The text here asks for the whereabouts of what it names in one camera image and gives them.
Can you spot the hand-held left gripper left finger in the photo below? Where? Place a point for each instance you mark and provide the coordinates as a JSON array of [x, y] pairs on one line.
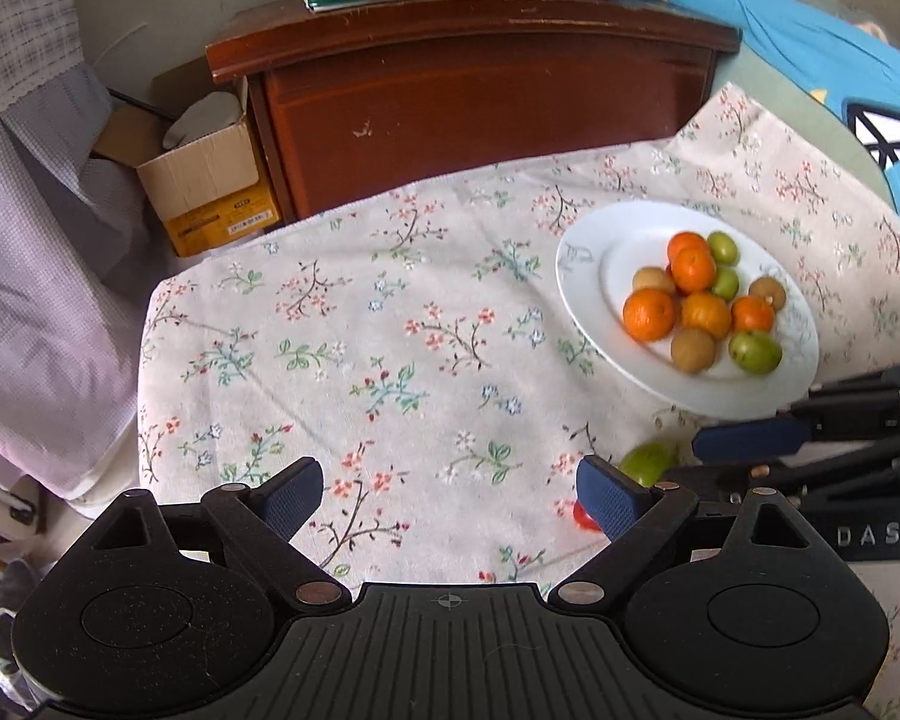
[[292, 495]]

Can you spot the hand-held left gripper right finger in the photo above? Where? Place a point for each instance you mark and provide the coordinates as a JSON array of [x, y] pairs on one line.
[[604, 499]]

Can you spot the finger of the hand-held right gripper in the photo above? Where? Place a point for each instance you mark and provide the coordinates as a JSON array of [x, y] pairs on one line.
[[750, 439], [795, 476]]

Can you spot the green jujube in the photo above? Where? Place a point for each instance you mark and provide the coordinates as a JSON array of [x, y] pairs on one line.
[[755, 351], [649, 461], [722, 246], [725, 283]]

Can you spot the orange mandarin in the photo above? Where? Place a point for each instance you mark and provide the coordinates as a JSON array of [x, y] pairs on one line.
[[686, 241], [706, 313], [649, 313], [752, 313], [694, 270]]

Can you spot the white plate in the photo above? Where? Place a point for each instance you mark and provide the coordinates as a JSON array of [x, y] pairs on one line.
[[592, 292]]

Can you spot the small red fruit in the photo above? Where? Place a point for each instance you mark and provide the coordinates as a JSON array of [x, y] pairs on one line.
[[585, 517]]

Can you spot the brown kiwi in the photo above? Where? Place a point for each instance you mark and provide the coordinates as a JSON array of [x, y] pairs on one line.
[[694, 349], [767, 291], [652, 279]]

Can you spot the floral tablecloth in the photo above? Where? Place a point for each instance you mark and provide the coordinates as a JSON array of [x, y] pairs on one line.
[[420, 315]]

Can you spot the dark cloth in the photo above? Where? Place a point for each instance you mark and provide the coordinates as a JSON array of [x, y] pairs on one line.
[[0, 615]]

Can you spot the cardboard box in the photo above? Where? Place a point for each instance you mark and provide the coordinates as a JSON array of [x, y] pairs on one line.
[[202, 180]]

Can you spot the lilac checked cloth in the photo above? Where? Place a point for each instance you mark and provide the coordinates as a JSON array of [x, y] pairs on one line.
[[37, 277]]

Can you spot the olive green bedsheet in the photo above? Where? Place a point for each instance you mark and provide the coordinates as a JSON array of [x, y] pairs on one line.
[[780, 90]]

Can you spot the white plastic bag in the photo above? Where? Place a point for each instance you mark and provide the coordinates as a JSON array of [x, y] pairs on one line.
[[202, 120]]

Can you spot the blue printed pillow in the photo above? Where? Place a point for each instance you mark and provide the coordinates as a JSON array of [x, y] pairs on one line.
[[780, 30]]

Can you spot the brown wooden nightstand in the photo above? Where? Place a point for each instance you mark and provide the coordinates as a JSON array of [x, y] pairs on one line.
[[457, 112]]

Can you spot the plaid cloth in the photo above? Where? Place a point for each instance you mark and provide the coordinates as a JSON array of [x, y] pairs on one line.
[[15, 37]]

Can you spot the metal frame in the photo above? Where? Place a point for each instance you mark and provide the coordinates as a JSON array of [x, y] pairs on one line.
[[19, 506]]

